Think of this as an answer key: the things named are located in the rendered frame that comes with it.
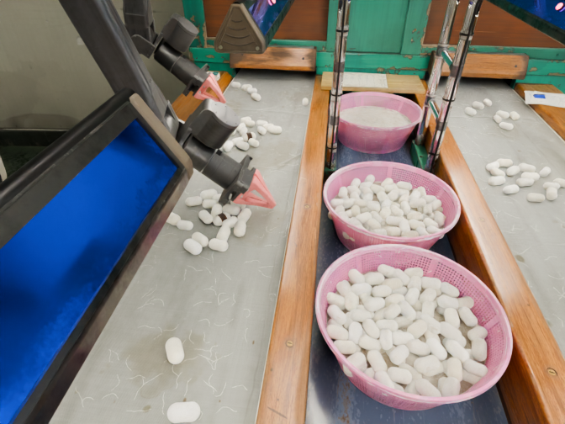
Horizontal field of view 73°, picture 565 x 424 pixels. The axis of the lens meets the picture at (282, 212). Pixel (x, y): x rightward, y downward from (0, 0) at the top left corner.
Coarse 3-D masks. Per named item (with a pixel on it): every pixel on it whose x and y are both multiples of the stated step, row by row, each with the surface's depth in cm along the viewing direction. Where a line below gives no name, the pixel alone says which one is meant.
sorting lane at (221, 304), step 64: (256, 128) 107; (192, 192) 82; (256, 192) 82; (192, 256) 67; (256, 256) 67; (128, 320) 56; (192, 320) 56; (256, 320) 56; (128, 384) 48; (192, 384) 48; (256, 384) 48
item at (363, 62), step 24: (192, 48) 136; (240, 72) 145; (264, 72) 145; (288, 72) 145; (312, 72) 145; (360, 72) 134; (384, 72) 133; (408, 72) 132; (528, 72) 127; (552, 72) 126
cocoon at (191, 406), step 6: (180, 402) 45; (186, 402) 45; (192, 402) 45; (174, 408) 44; (180, 408) 44; (186, 408) 44; (192, 408) 44; (198, 408) 44; (168, 414) 44; (174, 414) 43; (180, 414) 44; (186, 414) 44; (192, 414) 44; (198, 414) 44; (174, 420) 43; (180, 420) 44; (186, 420) 44; (192, 420) 44
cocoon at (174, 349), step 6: (168, 342) 51; (174, 342) 51; (180, 342) 51; (168, 348) 50; (174, 348) 50; (180, 348) 50; (168, 354) 50; (174, 354) 49; (180, 354) 50; (174, 360) 49; (180, 360) 50
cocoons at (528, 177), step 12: (468, 108) 114; (480, 108) 116; (492, 168) 87; (516, 168) 86; (528, 168) 87; (492, 180) 83; (504, 180) 83; (528, 180) 83; (564, 180) 83; (504, 192) 81; (516, 192) 81; (552, 192) 79
